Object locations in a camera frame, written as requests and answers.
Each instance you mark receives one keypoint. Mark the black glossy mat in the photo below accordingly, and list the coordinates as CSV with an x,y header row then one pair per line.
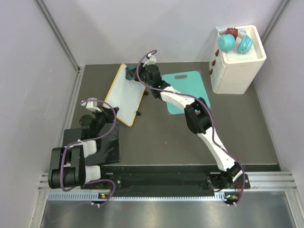
x,y
109,151

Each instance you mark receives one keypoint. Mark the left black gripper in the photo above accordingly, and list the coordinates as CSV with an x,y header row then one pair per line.
x,y
107,113

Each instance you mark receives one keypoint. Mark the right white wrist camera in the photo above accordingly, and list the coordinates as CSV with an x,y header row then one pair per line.
x,y
151,60

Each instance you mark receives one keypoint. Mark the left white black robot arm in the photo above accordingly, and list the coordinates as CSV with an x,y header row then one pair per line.
x,y
85,150

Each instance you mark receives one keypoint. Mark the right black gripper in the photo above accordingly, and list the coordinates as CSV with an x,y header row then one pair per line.
x,y
141,69

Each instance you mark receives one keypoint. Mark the teal cat ear headphones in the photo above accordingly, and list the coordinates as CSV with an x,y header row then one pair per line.
x,y
227,43

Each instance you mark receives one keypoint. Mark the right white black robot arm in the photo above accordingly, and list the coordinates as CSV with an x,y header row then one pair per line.
x,y
198,117

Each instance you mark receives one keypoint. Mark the white drawer cabinet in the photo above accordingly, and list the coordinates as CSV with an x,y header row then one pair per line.
x,y
231,72

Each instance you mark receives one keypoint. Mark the blue heart eraser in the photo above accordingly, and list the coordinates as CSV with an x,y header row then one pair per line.
x,y
129,72

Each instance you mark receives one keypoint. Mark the grey slotted cable duct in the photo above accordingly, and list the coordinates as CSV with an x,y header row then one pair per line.
x,y
99,197

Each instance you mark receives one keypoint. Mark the yellow framed whiteboard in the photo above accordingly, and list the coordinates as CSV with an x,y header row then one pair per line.
x,y
126,95

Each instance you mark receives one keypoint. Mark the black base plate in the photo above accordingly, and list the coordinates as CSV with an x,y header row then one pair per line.
x,y
176,180

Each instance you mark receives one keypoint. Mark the teal cutting board mat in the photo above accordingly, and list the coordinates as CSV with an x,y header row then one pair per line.
x,y
188,83

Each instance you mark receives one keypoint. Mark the brown toy cube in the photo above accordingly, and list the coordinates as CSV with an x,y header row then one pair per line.
x,y
232,31

